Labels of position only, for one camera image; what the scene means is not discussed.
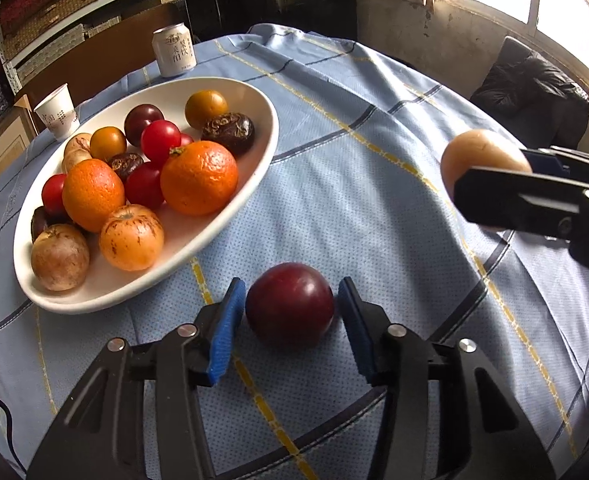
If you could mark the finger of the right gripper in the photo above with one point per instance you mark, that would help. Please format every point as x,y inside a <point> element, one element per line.
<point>559,162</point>
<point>518,201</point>

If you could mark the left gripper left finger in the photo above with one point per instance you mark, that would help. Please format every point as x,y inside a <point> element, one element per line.
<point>98,433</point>

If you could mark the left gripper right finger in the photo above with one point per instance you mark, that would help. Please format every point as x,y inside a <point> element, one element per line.
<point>483,431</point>

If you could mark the yellow brown round fruit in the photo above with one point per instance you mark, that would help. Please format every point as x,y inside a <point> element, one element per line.
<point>479,148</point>

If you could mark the brown kiwi fruit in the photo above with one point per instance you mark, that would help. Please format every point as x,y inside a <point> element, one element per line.
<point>60,258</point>

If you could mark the dark purple plum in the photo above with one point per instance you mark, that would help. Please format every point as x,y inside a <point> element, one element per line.
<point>290,307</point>

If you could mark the large orange tangerine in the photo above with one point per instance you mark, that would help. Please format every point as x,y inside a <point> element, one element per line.
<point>91,192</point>

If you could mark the tan round pear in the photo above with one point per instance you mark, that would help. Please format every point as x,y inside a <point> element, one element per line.
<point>73,158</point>

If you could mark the yellow orange round fruit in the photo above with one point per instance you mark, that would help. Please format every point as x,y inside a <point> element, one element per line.
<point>107,142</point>

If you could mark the small red tomato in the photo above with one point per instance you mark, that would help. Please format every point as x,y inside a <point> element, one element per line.
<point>158,140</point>

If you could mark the dark red plum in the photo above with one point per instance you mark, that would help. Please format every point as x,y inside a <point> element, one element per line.
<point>138,119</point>

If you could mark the red cherry tomato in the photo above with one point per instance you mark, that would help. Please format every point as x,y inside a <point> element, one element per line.
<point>52,195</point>

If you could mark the orange persimmon fruit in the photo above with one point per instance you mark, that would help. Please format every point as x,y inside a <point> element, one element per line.
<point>77,142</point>

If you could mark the black leather chair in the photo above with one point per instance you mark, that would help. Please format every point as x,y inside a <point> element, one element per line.
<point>533,99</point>

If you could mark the white oval plate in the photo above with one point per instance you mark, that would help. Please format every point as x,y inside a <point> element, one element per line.
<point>106,285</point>

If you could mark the blue checked tablecloth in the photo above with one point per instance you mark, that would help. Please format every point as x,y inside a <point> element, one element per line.
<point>354,190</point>

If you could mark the orange spotted fruit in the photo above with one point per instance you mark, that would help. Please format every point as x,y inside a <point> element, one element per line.
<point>132,238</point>

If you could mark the dark chestnut in plate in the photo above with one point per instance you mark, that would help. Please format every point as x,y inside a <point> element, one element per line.
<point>124,164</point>

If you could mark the wooden framed panel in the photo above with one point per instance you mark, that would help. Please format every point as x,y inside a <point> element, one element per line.
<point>17,130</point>

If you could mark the small yellow orange fruit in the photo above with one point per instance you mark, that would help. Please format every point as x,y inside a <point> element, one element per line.
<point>203,106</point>

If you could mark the white paper cup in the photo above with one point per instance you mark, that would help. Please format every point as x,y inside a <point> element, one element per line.
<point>57,112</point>

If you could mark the black monitor screen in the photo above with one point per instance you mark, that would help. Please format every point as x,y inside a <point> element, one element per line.
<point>209,19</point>

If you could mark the white drink can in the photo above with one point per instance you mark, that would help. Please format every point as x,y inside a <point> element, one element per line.
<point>173,48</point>

